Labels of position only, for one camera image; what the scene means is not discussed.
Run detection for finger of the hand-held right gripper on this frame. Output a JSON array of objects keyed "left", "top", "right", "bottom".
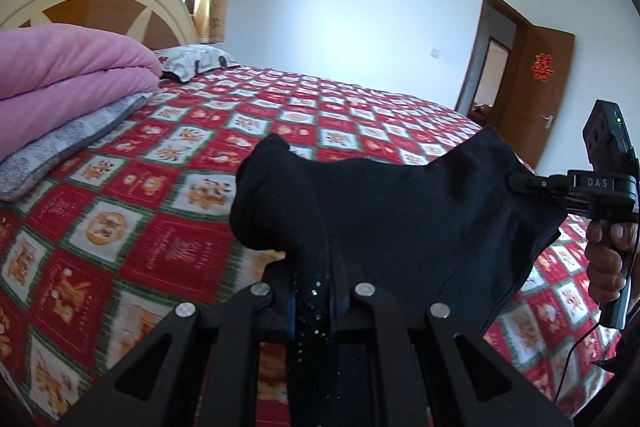
[{"left": 507, "top": 172, "right": 551, "bottom": 195}]

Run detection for person's right hand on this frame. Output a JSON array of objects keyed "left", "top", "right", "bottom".
[{"left": 585, "top": 220, "right": 639, "bottom": 305}]

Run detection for pink folded blanket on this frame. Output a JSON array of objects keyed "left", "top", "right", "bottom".
[{"left": 0, "top": 23, "right": 163, "bottom": 160}]

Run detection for brown door frame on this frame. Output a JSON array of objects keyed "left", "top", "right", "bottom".
[{"left": 455, "top": 0, "right": 531, "bottom": 128}]

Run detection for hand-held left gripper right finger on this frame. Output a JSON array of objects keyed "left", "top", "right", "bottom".
[{"left": 330, "top": 254, "right": 575, "bottom": 427}]

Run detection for black cable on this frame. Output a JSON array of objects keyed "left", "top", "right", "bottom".
[{"left": 555, "top": 237, "right": 640, "bottom": 403}]

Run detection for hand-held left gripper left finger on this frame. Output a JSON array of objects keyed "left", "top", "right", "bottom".
[{"left": 57, "top": 282, "right": 297, "bottom": 427}]

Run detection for black pants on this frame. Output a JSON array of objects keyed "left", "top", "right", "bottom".
[{"left": 229, "top": 127, "right": 568, "bottom": 427}]

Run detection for white patterned pillow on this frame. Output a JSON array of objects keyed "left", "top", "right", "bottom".
[{"left": 152, "top": 44, "right": 240, "bottom": 82}]

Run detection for red patchwork printed quilt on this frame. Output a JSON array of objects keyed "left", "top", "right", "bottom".
[{"left": 0, "top": 64, "right": 626, "bottom": 427}]

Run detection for person's dark clothing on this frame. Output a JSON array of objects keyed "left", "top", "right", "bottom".
[{"left": 575, "top": 302, "right": 640, "bottom": 427}]

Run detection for grey patterned pillow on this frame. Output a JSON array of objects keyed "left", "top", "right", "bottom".
[{"left": 0, "top": 91, "right": 156, "bottom": 202}]

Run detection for brown wooden door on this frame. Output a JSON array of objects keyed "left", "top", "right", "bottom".
[{"left": 500, "top": 26, "right": 576, "bottom": 170}]

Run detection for red paper door decoration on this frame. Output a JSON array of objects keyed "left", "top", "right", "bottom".
[{"left": 531, "top": 53, "right": 552, "bottom": 82}]

